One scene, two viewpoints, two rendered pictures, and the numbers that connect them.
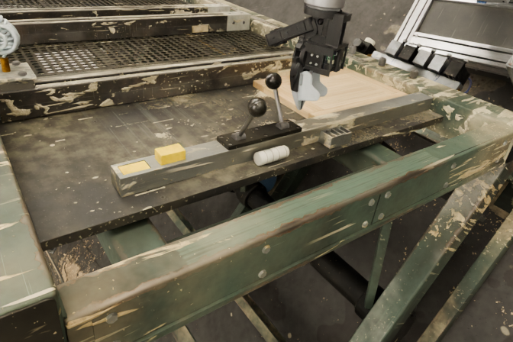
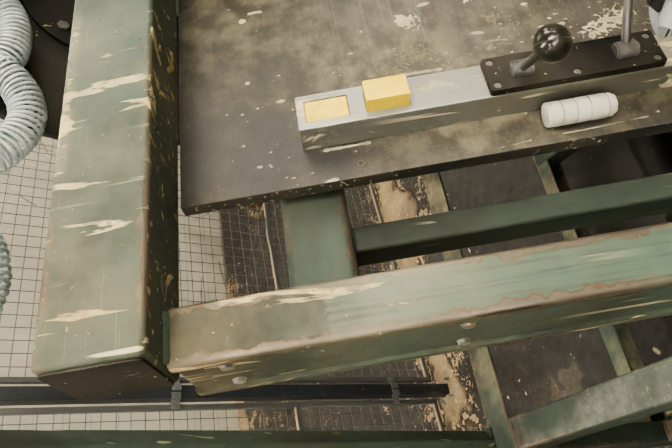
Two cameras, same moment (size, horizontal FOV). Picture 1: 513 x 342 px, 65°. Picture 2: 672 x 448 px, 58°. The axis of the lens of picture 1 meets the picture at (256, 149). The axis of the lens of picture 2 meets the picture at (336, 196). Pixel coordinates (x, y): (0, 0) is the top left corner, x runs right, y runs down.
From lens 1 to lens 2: 0.30 m
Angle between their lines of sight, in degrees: 40
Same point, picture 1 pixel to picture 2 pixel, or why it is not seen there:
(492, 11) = not seen: outside the picture
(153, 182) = (353, 134)
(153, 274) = (280, 332)
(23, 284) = (113, 329)
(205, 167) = (444, 118)
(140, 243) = (315, 228)
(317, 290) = not seen: outside the picture
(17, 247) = (121, 266)
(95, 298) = (204, 347)
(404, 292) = not seen: outside the picture
